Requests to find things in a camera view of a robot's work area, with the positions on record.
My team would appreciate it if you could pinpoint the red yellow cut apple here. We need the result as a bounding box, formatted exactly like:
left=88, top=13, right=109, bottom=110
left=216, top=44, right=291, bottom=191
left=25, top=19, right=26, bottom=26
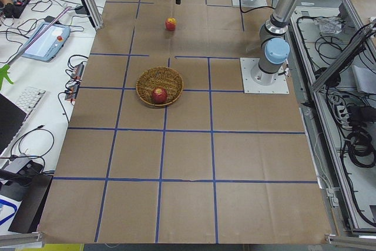
left=164, top=17, right=177, bottom=31

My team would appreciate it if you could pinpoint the round wicker basket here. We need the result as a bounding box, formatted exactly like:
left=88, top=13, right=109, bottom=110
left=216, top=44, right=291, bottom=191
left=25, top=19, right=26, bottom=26
left=136, top=66, right=184, bottom=108

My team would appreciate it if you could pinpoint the dark red apple in basket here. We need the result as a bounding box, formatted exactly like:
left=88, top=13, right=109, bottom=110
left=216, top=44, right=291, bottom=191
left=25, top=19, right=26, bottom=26
left=152, top=87, right=167, bottom=104

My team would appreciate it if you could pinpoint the blue teach pendant tablet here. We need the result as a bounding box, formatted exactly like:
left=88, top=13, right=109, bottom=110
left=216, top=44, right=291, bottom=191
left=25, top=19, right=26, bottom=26
left=22, top=24, right=71, bottom=62

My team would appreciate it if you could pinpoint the white keyboard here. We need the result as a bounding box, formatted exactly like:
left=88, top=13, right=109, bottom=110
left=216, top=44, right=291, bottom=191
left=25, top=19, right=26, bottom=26
left=15, top=86, right=46, bottom=116

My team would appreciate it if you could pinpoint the green grabber stick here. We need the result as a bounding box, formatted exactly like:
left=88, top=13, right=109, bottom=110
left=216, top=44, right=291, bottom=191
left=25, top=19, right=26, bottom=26
left=0, top=5, right=73, bottom=90

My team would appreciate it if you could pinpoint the black laptop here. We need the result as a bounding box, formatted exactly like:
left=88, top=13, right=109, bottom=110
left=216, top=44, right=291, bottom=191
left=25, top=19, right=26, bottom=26
left=0, top=95, right=26, bottom=153

